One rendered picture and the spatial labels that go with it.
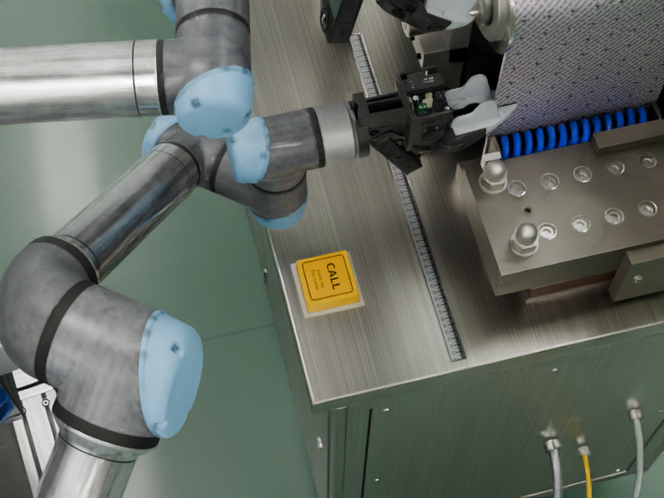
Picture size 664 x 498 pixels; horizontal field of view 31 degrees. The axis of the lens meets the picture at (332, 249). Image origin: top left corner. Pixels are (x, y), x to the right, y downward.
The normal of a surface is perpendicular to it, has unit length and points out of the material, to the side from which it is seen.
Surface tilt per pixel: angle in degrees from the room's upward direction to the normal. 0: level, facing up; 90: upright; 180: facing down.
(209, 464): 0
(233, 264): 0
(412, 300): 0
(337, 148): 61
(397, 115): 90
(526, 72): 90
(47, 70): 15
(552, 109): 90
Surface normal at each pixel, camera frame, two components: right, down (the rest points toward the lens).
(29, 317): -0.30, -0.25
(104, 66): 0.02, -0.22
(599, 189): 0.00, -0.46
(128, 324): 0.11, -0.65
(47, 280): 0.02, -0.79
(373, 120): 0.25, 0.86
